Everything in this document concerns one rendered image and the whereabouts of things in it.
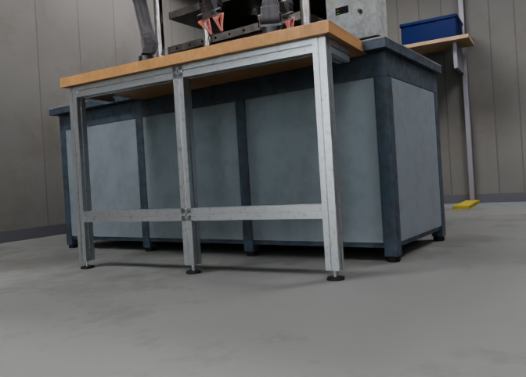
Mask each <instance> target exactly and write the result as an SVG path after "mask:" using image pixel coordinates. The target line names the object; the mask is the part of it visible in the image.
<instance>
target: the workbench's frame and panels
mask: <svg viewBox="0 0 526 377"><path fill-rule="evenodd" d="M362 45H363V52H366V53H367V55H364V56H357V57H353V58H350V62H348V63H344V62H342V63H339V64H336V63H334V62H332V68H333V93H334V106H335V120H336V133H337V158H338V171H339V185H340V210H341V223H342V236H343V247H365V248H384V256H386V257H387V262H391V263H396V262H400V261H401V257H400V256H401V255H402V246H403V245H405V244H407V243H410V242H412V241H415V240H417V239H420V238H423V237H424V236H426V235H429V234H432V236H434V241H444V240H445V235H446V233H445V208H444V194H443V181H442V168H441V142H440V129H439V116H438V94H437V93H438V89H437V76H436V74H441V66H439V65H438V64H436V63H433V62H431V61H430V60H429V59H426V58H424V57H422V56H420V55H418V54H416V53H415V52H413V51H411V50H409V49H407V48H405V47H403V46H401V45H399V44H397V43H395V42H394V41H392V40H390V39H388V38H386V37H383V38H376V39H373V40H368V41H363V42H362ZM191 94H192V108H193V133H194V145H195V159H196V184H197V197H198V207H213V206H261V205H287V204H311V203H322V198H321V185H320V172H319V147H318V134H317V120H316V107H315V82H314V69H313V66H307V67H302V68H299V69H295V70H288V71H283V72H279V73H275V74H268V75H264V76H260V77H252V78H248V79H244V80H240V81H233V82H229V83H224V84H217V85H213V86H209V87H205V88H198V89H193V90H191ZM113 98H114V99H115V102H114V103H109V104H106V103H100V102H85V108H86V121H87V135H88V160H89V173H90V185H91V199H92V210H138V209H163V208H181V200H180V188H179V174H178V149H177V136H176V123H175V97H174V94H170V95H162V96H158V97H154V98H150V99H143V100H139V99H130V98H124V97H118V96H114V97H113ZM49 116H56V117H59V128H60V140H61V153H62V166H63V191H64V204H65V217H66V230H67V245H69V248H77V245H78V243H77V218H76V205H75V192H74V167H73V153H72V141H71V127H70V106H63V107H60V108H55V109H52V110H49ZM199 223H200V243H225V244H244V251H247V256H250V257H251V256H257V255H258V250H260V246H259V245H281V246H324V237H323V224H322V219H275V220H225V221H199ZM92 224H93V237H94V240H114V241H143V247H145V248H146V252H150V251H155V246H157V242H183V238H182V221H128V222H92Z"/></svg>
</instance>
